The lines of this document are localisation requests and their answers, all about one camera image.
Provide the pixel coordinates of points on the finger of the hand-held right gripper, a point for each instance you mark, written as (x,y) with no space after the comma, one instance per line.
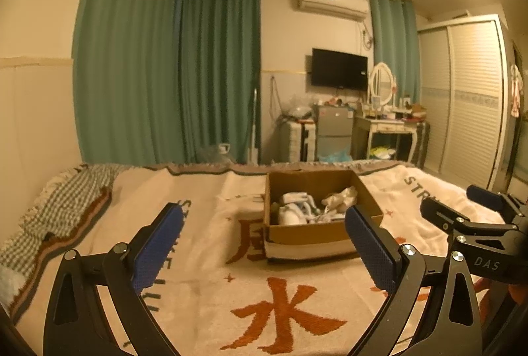
(482,194)
(441,213)

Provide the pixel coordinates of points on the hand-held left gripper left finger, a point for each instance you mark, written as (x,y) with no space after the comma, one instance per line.
(159,248)

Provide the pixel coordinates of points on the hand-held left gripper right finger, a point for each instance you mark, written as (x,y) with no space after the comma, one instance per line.
(371,252)

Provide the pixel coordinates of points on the cream cloth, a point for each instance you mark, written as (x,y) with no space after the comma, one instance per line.
(338,199)

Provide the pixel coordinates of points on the brown cardboard box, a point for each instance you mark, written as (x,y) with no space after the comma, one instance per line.
(305,234)

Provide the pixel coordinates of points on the white soft cloth bundle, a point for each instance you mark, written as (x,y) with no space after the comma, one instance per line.
(291,213)

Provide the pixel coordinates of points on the cream printed blanket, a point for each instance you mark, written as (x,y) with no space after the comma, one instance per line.
(206,240)

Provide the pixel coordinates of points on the dark suitcase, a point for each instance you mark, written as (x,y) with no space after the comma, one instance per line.
(421,145)

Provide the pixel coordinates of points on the yellow bag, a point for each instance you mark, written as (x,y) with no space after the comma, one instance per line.
(381,153)

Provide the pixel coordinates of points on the white louvered wardrobe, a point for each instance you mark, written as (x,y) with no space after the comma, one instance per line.
(470,104)

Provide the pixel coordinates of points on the white vanity table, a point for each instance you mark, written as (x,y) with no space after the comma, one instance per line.
(387,127)

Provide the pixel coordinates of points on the blue plastic bag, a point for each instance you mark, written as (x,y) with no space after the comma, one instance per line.
(336,157)

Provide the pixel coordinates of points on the hanging pink clothing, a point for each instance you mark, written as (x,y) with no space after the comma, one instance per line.
(515,92)

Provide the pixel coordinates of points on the clear water jug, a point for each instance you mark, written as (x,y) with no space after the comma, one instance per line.
(214,156)

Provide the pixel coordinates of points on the green checkered blanket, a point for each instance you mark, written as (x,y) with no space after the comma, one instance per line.
(62,199)

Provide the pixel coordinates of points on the small grey fridge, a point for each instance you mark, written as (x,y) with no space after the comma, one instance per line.
(334,129)

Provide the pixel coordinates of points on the white ribbed suitcase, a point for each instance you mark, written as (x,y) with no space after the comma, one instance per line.
(291,141)

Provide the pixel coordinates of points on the white oval mirror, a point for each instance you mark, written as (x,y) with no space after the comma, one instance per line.
(381,83)

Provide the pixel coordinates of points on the clear plastic bag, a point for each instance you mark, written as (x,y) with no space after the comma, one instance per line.
(301,108)

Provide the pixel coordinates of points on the narrow green curtain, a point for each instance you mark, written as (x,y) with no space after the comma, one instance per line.
(394,46)

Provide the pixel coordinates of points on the dark green curtain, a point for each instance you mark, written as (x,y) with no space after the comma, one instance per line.
(218,67)

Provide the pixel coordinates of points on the wide green curtain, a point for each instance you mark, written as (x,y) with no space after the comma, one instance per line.
(128,50)

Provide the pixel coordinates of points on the white air conditioner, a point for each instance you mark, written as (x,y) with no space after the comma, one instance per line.
(330,3)

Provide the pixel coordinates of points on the black wall television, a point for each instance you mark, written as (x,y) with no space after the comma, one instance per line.
(338,69)

